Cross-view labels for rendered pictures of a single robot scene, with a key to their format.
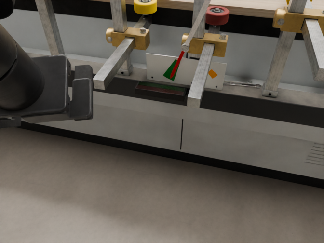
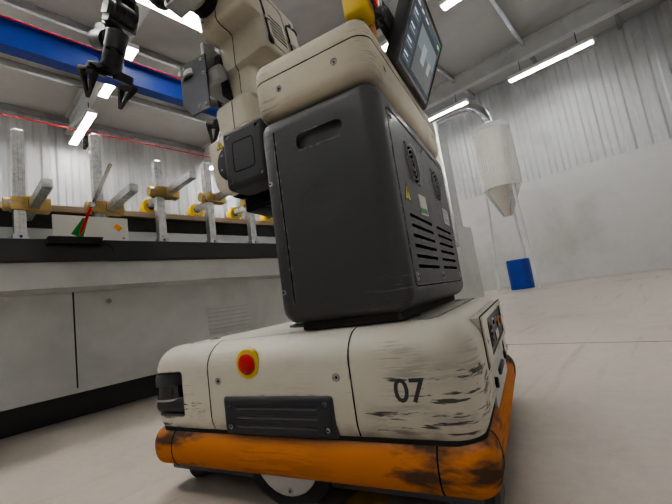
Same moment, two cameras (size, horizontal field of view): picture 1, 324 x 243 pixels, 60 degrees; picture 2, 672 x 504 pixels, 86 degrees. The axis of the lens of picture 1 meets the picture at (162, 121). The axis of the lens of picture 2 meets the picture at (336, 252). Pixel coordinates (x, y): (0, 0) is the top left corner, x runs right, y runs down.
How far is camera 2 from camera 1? 1.38 m
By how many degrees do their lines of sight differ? 76
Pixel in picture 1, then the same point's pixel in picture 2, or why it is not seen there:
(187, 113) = (98, 277)
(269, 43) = (142, 236)
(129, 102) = (23, 279)
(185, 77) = (94, 233)
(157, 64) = (65, 223)
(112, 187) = not seen: outside the picture
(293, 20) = (160, 189)
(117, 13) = (20, 181)
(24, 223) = not seen: outside the picture
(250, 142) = (159, 338)
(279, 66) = (162, 219)
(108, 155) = not seen: outside the picture
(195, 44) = (99, 204)
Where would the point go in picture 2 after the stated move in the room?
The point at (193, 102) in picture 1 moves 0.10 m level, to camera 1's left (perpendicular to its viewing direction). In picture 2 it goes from (133, 187) to (105, 181)
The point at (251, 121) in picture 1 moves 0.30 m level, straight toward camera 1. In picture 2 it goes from (159, 271) to (177, 260)
